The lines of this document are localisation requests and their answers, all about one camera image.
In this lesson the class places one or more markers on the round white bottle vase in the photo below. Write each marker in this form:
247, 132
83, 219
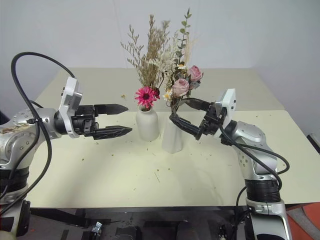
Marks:
147, 125

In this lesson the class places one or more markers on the dried bouquet with magenta daisy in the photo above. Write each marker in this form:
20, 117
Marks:
147, 72

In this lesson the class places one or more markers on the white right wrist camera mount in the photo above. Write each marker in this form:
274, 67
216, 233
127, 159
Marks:
228, 105

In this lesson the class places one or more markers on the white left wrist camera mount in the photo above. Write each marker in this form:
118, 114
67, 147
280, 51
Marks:
71, 96

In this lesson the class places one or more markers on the dried bouquet with pink roses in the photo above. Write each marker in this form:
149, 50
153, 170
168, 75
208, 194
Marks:
181, 85

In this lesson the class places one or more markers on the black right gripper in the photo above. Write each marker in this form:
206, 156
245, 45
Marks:
211, 122

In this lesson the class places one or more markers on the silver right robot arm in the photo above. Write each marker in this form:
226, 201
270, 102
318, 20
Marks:
252, 140

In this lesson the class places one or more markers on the tall faceted white vase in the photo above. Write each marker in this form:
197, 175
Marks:
171, 140

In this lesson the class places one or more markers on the orange and grey padded object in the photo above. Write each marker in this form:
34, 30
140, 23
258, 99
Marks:
306, 220

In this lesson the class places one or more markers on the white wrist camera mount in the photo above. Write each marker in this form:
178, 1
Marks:
71, 96
228, 105

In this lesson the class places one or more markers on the black frame under table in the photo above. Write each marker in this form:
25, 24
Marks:
155, 215

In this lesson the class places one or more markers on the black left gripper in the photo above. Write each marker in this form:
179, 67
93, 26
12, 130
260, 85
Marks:
83, 122

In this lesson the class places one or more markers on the small silver metal knob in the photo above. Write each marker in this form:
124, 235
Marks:
97, 227

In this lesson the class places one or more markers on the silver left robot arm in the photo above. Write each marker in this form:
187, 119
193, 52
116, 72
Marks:
23, 140

